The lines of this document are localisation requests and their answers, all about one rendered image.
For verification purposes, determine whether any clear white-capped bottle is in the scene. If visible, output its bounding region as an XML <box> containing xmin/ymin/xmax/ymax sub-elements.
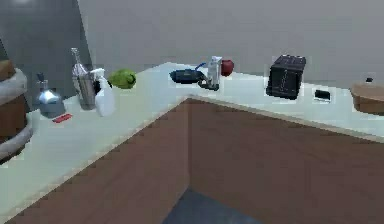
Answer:
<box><xmin>207</xmin><ymin>55</ymin><xmax>223</xmax><ymax>88</ymax></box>

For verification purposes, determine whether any black toaster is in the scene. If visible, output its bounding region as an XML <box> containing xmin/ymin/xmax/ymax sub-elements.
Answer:
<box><xmin>265</xmin><ymin>54</ymin><xmax>307</xmax><ymax>101</ymax></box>

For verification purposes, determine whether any brown kitchen counter cabinet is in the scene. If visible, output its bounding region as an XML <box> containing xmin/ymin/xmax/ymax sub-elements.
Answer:
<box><xmin>0</xmin><ymin>61</ymin><xmax>384</xmax><ymax>224</ymax></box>

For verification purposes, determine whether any red flat card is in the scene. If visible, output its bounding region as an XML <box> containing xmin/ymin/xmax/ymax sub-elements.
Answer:
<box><xmin>52</xmin><ymin>113</ymin><xmax>73</xmax><ymax>124</ymax></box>

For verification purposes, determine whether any white spray bottle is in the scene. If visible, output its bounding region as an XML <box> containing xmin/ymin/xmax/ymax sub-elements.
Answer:
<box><xmin>89</xmin><ymin>67</ymin><xmax>116</xmax><ymax>118</ymax></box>

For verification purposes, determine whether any black flat phone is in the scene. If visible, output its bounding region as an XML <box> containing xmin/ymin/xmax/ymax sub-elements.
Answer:
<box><xmin>314</xmin><ymin>88</ymin><xmax>332</xmax><ymax>102</ymax></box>

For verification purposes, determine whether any silver round kettle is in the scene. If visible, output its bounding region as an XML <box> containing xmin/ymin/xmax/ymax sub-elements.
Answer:
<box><xmin>34</xmin><ymin>73</ymin><xmax>67</xmax><ymax>120</ymax></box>

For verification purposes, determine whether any dark grey fridge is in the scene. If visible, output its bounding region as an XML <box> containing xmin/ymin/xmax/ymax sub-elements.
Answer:
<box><xmin>0</xmin><ymin>0</ymin><xmax>94</xmax><ymax>111</ymax></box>

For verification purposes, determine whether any clear glass bottle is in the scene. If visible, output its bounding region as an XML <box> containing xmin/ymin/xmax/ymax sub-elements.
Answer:
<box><xmin>70</xmin><ymin>47</ymin><xmax>88</xmax><ymax>95</ymax></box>

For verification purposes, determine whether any silver metal cup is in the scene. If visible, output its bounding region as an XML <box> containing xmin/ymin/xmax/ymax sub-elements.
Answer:
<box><xmin>76</xmin><ymin>71</ymin><xmax>98</xmax><ymax>111</ymax></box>

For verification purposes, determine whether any red apple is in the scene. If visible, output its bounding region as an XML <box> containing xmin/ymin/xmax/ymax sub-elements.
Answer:
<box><xmin>220</xmin><ymin>59</ymin><xmax>235</xmax><ymax>78</ymax></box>

